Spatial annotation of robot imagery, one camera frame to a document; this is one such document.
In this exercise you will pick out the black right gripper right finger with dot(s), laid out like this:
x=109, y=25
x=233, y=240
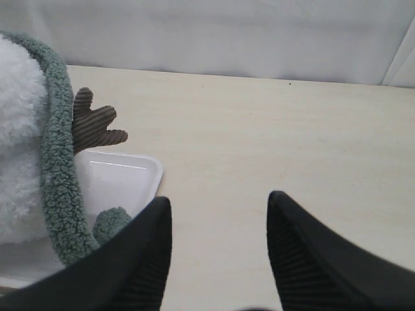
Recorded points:
x=316, y=269

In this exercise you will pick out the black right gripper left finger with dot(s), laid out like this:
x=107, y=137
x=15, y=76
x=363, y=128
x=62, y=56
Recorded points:
x=129, y=272

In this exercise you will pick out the white plush snowman toy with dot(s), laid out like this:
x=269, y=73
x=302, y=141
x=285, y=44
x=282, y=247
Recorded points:
x=19, y=145

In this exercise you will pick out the green fluffy scarf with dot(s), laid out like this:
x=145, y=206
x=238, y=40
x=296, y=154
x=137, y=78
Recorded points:
x=58, y=162

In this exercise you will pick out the white plastic tray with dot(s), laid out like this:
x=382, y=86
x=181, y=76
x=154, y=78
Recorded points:
x=109, y=180

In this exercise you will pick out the white backdrop curtain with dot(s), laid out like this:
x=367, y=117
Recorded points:
x=358, y=42

